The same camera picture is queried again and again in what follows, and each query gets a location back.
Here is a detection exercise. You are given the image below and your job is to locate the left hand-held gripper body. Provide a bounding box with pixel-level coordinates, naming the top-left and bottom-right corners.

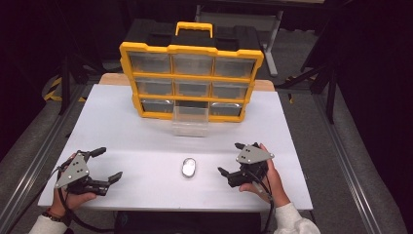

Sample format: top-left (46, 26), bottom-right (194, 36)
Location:
top-left (54, 150), bottom-right (110, 197)

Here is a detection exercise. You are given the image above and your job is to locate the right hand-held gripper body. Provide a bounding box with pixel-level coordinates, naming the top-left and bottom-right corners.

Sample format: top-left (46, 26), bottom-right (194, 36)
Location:
top-left (227, 141), bottom-right (276, 188)

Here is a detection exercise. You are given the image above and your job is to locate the person's left hand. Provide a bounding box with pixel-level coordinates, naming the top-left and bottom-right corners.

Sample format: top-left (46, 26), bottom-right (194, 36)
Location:
top-left (49, 153), bottom-right (97, 217)

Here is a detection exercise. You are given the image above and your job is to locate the person's right hand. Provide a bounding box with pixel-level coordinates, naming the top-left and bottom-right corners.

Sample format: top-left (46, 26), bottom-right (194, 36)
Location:
top-left (239, 142), bottom-right (291, 209)

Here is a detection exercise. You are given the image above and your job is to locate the small oval silver metal piece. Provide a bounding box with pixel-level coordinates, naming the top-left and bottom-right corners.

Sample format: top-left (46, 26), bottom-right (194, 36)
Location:
top-left (180, 157), bottom-right (198, 179)

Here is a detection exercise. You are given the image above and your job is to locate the clear plastic drawer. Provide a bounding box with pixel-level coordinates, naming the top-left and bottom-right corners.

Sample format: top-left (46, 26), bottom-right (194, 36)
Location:
top-left (171, 104), bottom-right (209, 137)

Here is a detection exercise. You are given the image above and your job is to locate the wooden board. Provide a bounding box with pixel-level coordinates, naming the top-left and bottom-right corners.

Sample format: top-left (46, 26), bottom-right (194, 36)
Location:
top-left (98, 72), bottom-right (276, 93)

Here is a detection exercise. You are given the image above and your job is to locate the yellow black hazard tape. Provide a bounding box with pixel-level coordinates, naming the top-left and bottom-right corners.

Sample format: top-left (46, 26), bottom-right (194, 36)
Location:
top-left (43, 75), bottom-right (88, 103)

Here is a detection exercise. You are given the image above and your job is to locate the black metal stand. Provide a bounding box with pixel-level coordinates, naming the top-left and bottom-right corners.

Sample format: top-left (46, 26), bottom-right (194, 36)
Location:
top-left (57, 0), bottom-right (105, 117)

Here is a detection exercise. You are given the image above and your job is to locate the grid of small organizer drawers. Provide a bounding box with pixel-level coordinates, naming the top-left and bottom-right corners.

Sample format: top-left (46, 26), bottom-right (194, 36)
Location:
top-left (128, 51), bottom-right (257, 118)

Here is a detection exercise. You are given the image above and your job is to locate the yellow and black drawer organizer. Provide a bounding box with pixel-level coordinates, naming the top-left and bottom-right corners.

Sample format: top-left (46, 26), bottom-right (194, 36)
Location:
top-left (118, 18), bottom-right (265, 124)

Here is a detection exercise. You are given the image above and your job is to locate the grey metal stand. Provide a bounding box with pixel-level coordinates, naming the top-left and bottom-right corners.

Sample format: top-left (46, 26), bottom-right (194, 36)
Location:
top-left (194, 3), bottom-right (284, 78)

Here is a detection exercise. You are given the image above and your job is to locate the black tripod stand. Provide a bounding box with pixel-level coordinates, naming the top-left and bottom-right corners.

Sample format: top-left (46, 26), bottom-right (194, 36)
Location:
top-left (278, 0), bottom-right (339, 125)

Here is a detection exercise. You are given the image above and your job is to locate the aluminium rail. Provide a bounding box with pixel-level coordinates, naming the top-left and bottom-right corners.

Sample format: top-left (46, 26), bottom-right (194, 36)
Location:
top-left (0, 83), bottom-right (86, 234)
top-left (311, 93), bottom-right (384, 234)

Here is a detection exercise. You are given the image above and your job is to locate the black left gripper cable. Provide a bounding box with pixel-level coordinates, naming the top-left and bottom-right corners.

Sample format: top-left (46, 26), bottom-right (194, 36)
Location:
top-left (56, 166), bottom-right (115, 234)

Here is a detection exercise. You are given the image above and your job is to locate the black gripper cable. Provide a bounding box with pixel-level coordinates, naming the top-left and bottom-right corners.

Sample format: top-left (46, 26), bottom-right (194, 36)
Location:
top-left (245, 169), bottom-right (277, 234)
top-left (56, 166), bottom-right (115, 234)

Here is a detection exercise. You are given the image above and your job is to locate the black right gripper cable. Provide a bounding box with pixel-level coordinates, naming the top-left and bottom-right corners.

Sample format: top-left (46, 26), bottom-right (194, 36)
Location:
top-left (245, 169), bottom-right (277, 234)

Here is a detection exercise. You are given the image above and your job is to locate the dark beaded bracelet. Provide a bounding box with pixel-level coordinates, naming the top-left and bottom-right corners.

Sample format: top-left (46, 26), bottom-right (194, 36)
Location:
top-left (41, 209), bottom-right (72, 226)

